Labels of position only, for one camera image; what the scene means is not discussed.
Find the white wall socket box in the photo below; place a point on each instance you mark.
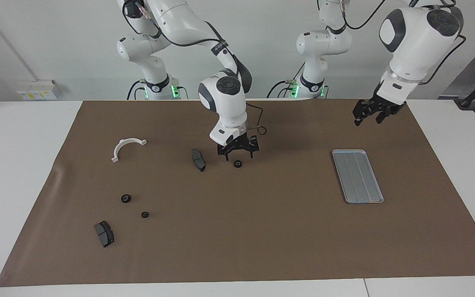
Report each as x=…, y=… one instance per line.
x=35, y=90

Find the white curved plastic bracket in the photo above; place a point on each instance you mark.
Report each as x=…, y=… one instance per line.
x=118, y=148

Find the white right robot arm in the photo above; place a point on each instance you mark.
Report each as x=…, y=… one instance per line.
x=225, y=103

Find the narrow dark grey brake pad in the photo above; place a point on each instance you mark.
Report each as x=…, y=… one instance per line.
x=198, y=160

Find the wide dark grey brake pad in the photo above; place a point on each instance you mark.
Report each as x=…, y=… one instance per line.
x=104, y=234

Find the brown table mat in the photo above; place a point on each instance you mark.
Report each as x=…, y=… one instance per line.
x=262, y=231

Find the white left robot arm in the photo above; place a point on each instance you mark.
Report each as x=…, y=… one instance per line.
x=419, y=37

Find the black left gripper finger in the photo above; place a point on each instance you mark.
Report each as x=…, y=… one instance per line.
x=386, y=116
x=365, y=109

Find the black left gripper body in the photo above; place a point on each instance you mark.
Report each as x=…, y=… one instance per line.
x=388, y=106

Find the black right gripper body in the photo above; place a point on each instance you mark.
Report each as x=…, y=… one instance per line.
x=239, y=142

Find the silver metal tray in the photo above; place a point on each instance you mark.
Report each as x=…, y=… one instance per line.
x=359, y=177

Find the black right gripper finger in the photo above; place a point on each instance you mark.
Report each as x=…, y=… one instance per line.
x=254, y=149
x=226, y=152

